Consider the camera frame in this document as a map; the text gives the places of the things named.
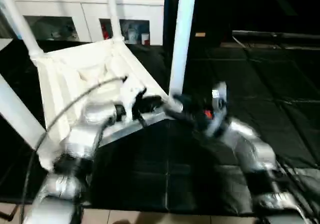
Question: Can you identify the red bottle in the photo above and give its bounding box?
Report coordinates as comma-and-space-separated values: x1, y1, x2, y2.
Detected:
100, 22, 110, 41

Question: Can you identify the black work mat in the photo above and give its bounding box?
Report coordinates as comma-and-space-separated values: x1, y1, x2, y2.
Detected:
0, 39, 320, 217

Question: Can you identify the white plastic table top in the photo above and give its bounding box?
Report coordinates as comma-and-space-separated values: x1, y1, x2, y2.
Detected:
30, 38, 183, 170

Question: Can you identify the white plastic table leg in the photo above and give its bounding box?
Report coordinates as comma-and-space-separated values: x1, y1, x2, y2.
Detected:
0, 74, 48, 149
0, 0, 45, 57
168, 0, 199, 100
102, 0, 125, 42

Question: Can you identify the white glass-door cabinet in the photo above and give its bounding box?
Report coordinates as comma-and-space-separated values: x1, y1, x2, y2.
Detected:
9, 0, 166, 47

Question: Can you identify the white edge strip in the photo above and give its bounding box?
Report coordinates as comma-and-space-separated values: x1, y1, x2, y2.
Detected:
0, 39, 14, 52

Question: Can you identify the black metal stand tube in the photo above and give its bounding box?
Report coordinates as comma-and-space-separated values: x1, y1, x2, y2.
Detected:
0, 206, 19, 222

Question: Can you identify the black metal rail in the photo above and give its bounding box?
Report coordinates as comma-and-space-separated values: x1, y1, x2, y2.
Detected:
232, 30, 320, 49

